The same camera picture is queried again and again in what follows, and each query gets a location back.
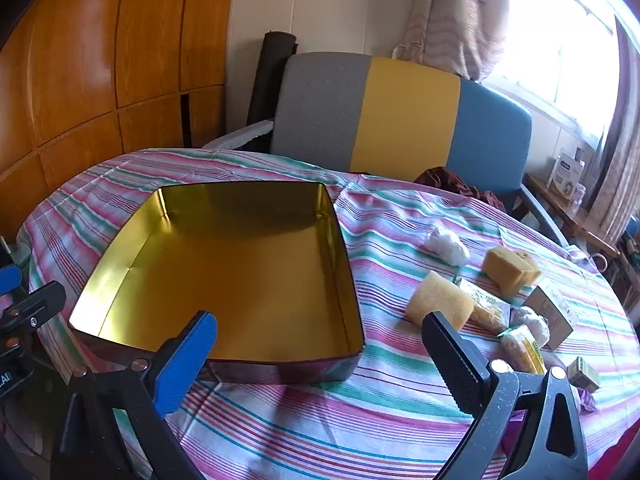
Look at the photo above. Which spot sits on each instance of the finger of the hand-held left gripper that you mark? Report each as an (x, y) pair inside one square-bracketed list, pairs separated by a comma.
[(35, 305), (9, 282)]

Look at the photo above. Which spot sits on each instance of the green white small box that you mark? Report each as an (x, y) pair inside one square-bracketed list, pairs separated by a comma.
[(584, 374)]

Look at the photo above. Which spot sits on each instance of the dark rolled mat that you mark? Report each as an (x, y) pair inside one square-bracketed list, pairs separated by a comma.
[(270, 75)]

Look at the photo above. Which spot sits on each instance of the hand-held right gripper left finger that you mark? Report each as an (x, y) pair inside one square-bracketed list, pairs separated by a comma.
[(184, 360)]

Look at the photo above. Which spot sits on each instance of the window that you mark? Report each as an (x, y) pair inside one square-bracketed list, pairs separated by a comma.
[(560, 45)]

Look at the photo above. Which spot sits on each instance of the white crumpled plastic wad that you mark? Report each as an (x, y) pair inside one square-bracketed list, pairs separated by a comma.
[(446, 246)]

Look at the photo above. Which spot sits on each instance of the clear plastic-wrapped ball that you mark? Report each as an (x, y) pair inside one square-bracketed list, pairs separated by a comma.
[(532, 322)]

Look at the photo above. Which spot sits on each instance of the wooden side table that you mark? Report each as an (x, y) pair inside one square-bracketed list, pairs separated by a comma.
[(570, 215)]

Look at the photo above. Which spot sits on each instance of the brown white box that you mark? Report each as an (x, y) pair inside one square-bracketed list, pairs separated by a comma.
[(557, 310)]

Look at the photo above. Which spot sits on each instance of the yellow sponge cake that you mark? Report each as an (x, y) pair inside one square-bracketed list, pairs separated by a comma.
[(440, 302), (510, 265)]

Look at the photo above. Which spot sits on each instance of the pale pink jar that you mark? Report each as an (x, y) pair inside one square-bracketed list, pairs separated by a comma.
[(578, 195)]

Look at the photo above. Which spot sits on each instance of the striped tablecloth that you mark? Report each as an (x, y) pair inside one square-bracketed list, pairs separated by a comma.
[(395, 410)]

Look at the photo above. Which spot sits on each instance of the grey yellow blue chair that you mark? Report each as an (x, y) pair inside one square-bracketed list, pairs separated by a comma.
[(410, 110)]

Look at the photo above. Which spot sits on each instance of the white carton box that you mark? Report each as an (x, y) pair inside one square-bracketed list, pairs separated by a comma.
[(565, 172)]

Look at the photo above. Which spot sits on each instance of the gold metal tin box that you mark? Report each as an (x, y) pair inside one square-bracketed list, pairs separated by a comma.
[(240, 270)]

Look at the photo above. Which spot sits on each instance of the patterned beige curtain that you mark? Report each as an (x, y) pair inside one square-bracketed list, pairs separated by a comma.
[(450, 15), (622, 135)]

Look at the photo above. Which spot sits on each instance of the green-edged cracker packet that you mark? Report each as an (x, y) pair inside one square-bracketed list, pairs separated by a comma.
[(485, 307), (522, 352)]

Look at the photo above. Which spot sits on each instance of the wooden wardrobe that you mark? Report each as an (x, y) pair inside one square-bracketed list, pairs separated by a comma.
[(75, 60)]

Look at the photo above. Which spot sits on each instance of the dark red cloth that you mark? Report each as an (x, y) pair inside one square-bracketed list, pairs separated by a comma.
[(450, 182)]

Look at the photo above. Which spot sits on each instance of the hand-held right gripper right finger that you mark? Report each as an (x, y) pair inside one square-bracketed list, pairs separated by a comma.
[(450, 360)]

